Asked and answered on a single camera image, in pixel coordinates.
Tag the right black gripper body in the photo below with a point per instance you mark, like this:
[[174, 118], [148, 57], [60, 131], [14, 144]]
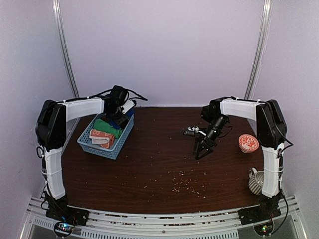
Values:
[[219, 124]]

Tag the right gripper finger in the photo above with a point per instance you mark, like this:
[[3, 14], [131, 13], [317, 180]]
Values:
[[196, 148], [202, 151]]

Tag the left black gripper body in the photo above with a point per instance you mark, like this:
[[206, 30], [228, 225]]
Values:
[[115, 116]]

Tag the blue towel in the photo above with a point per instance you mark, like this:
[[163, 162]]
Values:
[[122, 121]]

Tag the orange bunny pattern towel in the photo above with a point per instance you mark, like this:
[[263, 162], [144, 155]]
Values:
[[105, 140]]

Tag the light blue plastic basket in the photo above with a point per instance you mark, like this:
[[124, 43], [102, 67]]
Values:
[[112, 153]]

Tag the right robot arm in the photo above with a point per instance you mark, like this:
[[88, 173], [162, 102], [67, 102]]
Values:
[[271, 135]]

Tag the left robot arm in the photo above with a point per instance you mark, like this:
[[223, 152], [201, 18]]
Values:
[[51, 137]]

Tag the green rolled towel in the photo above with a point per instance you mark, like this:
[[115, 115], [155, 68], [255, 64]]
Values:
[[103, 126]]

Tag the orange white patterned bowl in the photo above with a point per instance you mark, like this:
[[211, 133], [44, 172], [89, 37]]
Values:
[[248, 143]]

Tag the grey striped mug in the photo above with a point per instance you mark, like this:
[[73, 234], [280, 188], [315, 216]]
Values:
[[256, 181]]

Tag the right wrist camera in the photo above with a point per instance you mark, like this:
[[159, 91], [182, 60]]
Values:
[[194, 131]]

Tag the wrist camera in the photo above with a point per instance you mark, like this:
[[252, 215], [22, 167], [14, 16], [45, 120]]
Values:
[[128, 105], [194, 131]]

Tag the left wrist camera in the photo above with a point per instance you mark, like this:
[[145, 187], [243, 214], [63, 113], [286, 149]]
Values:
[[128, 105]]

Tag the front aluminium rail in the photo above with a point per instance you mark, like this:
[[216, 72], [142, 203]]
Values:
[[223, 224]]

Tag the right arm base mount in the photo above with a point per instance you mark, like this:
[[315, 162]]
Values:
[[263, 225]]

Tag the left aluminium frame post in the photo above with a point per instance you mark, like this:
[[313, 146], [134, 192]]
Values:
[[66, 58]]

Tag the aluminium frame post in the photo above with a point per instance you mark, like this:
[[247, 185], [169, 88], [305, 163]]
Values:
[[66, 58], [261, 44]]

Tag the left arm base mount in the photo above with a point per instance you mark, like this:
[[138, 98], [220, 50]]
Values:
[[66, 223]]

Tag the right aluminium frame post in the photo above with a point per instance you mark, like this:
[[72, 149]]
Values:
[[261, 44]]

